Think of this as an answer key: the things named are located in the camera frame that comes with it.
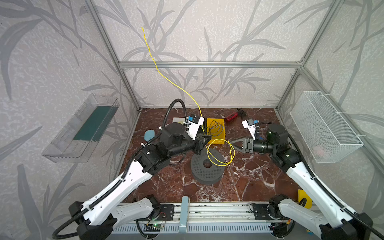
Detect light blue toy shovel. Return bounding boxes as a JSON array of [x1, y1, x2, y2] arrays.
[[144, 130, 155, 142]]

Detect white plastic bin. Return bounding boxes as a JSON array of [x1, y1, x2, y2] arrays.
[[173, 117, 189, 125]]

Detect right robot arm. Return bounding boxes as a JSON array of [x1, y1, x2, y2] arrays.
[[231, 119, 384, 240]]

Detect light blue brush handle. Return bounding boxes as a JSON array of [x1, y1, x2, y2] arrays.
[[179, 196, 190, 234]]

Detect yellow plastic bin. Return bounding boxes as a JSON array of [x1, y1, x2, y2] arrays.
[[206, 118, 226, 145]]

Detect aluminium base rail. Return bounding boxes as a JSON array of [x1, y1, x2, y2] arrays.
[[113, 202, 295, 238]]

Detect green circuit board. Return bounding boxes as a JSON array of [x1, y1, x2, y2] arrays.
[[145, 223, 165, 232]]

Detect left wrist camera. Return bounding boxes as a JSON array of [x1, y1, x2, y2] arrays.
[[185, 114, 205, 140]]

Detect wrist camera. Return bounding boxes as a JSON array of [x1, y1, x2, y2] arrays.
[[242, 119, 260, 140], [185, 114, 205, 140]]

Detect blue cable coil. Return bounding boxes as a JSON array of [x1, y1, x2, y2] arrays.
[[208, 120, 225, 138]]

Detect clear plastic wall tray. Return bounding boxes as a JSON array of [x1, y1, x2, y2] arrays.
[[42, 94, 120, 163]]

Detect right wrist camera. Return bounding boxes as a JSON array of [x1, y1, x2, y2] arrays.
[[242, 119, 260, 140]]

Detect yellow cable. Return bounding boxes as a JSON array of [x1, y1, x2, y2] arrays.
[[141, 26, 236, 168]]

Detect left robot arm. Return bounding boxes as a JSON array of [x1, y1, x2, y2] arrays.
[[52, 99, 211, 240]]

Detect white wire mesh basket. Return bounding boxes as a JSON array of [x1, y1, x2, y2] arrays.
[[290, 91, 364, 164]]

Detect grey perforated spool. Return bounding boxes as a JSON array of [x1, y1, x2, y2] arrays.
[[191, 149, 226, 185]]

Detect pink object in basket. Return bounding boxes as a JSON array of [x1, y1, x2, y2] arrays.
[[313, 145, 329, 159]]

